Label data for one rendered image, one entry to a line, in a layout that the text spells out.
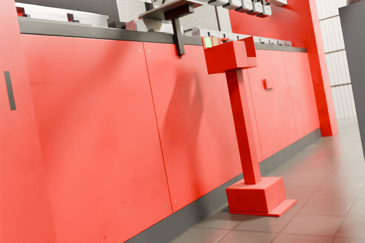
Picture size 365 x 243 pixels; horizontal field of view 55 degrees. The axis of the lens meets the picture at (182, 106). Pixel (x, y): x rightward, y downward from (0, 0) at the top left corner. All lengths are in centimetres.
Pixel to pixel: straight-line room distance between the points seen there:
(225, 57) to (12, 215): 106
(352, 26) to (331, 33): 384
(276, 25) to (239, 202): 242
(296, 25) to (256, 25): 43
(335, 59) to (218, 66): 364
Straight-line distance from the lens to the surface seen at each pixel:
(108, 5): 240
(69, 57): 123
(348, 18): 135
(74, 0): 222
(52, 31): 122
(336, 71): 515
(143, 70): 147
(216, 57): 163
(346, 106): 515
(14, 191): 97
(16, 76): 100
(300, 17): 371
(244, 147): 168
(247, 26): 391
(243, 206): 169
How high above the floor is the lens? 54
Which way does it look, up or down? level
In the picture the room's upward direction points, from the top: 10 degrees counter-clockwise
